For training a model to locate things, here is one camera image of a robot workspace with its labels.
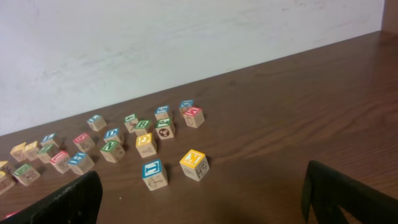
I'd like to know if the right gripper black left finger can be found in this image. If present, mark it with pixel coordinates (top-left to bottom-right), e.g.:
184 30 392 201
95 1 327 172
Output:
1 171 103 224

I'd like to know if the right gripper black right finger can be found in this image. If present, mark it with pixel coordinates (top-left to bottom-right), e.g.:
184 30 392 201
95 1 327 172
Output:
301 161 397 223

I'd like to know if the red A block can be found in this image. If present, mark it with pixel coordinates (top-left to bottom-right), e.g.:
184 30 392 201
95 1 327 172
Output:
4 210 20 219

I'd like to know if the blue H block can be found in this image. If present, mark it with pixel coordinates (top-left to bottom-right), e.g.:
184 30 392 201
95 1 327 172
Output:
67 152 95 175

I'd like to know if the red U block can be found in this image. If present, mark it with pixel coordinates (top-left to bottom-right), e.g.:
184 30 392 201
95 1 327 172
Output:
50 151 70 174

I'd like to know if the green Z block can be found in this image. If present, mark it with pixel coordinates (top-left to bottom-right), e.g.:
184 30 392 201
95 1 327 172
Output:
37 144 59 164

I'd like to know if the green R block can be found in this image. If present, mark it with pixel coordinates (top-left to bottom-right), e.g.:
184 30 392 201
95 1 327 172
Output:
12 164 40 186

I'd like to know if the red E block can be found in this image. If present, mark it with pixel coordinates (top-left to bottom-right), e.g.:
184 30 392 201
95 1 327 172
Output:
73 133 95 152

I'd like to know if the green N block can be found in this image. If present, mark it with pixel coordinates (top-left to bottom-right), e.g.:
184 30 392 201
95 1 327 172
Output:
99 141 126 163

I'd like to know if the blue L block left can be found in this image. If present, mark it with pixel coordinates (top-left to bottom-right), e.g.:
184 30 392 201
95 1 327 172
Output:
40 133 61 147

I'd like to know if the blue l block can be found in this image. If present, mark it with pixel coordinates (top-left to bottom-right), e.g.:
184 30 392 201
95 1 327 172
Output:
87 114 106 131
40 133 61 147

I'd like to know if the yellow S block ladybug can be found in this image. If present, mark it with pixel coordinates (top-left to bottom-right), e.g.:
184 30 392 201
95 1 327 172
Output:
23 141 40 161

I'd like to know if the yellow O block upper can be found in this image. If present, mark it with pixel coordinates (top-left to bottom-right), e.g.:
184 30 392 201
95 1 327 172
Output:
0 171 16 195

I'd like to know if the blue D block middle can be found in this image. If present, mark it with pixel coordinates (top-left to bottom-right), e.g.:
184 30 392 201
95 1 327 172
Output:
104 128 124 145

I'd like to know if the blue d block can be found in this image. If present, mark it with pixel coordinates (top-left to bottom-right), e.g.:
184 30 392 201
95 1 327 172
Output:
179 100 194 117
104 128 124 145

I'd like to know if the yellow M block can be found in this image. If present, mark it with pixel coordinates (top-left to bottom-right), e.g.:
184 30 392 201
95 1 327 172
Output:
10 142 26 162

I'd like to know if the blue T block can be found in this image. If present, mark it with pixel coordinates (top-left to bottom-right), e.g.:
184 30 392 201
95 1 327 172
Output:
142 159 169 191

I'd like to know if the blue L block top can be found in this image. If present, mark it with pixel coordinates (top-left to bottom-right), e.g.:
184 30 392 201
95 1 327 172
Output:
87 114 106 131

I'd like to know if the yellow S block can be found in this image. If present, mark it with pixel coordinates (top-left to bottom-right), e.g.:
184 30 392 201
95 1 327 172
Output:
0 161 15 175

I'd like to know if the yellow J block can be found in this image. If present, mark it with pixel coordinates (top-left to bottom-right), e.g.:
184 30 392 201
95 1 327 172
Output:
136 133 157 158

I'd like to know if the green 4 block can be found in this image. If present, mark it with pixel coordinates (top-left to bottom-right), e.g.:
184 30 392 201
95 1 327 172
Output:
124 113 139 133

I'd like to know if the green B block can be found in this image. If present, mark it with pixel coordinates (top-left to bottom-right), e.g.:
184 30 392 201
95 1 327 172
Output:
134 119 154 136

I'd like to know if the green C block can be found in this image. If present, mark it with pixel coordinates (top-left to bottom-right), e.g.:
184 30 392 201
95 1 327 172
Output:
155 118 175 139

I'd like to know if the yellow block far right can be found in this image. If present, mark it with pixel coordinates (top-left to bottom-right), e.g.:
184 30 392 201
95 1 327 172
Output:
180 149 210 182

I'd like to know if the blue S block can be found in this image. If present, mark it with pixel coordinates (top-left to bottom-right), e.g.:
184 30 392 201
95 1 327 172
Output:
154 105 172 120

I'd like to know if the red M block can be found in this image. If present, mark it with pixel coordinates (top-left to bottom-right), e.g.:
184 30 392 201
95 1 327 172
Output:
183 107 205 128

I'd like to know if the blue D block right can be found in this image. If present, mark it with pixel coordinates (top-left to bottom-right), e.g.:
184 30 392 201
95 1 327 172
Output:
179 100 194 117

